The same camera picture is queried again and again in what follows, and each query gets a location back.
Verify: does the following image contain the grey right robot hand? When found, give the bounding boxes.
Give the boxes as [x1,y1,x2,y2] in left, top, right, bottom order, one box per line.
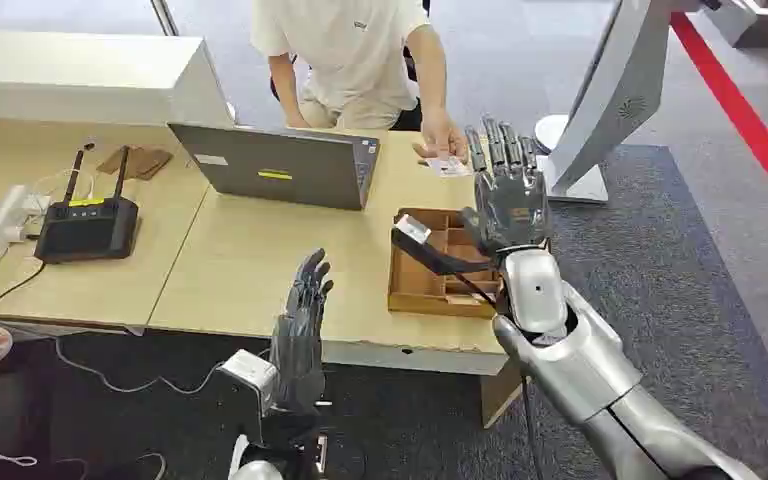
[461,115,554,258]

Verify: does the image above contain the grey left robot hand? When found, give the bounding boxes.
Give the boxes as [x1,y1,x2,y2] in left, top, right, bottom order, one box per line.
[269,248,335,416]

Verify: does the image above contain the white card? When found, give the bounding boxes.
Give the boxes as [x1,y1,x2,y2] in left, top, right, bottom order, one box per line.
[424,155,473,179]

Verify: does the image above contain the wooden card box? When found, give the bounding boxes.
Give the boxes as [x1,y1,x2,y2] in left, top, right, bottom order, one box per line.
[387,207,506,321]

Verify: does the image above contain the person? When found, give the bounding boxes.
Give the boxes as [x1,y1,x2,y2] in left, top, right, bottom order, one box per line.
[249,0,472,166]

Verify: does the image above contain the white kiosk stand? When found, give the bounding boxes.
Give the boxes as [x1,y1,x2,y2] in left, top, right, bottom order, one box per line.
[532,0,760,206]

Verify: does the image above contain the grey laptop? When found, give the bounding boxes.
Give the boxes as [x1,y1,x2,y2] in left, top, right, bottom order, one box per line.
[167,122,382,213]

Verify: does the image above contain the black router with antennas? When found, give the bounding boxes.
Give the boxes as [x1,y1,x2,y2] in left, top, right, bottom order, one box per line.
[33,143,141,266]

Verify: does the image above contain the red floor tape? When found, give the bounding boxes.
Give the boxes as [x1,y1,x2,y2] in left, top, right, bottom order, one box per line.
[668,11,768,231]

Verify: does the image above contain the brown flat pouch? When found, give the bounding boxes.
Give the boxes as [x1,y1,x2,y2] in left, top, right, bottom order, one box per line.
[95,144,175,182]

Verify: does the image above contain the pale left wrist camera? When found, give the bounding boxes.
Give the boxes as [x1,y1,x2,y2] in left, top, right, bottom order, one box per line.
[216,349,280,417]

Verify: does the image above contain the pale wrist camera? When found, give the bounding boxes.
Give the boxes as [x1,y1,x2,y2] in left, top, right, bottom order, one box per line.
[216,349,280,417]
[393,213,434,246]

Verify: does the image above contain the black router cable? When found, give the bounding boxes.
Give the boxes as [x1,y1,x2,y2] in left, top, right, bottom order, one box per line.
[0,260,49,327]

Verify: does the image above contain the black camera bracket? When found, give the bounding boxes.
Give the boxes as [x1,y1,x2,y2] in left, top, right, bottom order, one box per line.
[390,225,495,278]

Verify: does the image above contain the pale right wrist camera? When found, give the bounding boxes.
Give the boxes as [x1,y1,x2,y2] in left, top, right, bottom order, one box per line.
[393,213,434,246]

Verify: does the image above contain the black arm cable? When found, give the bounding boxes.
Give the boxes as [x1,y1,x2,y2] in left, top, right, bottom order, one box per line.
[452,270,547,480]

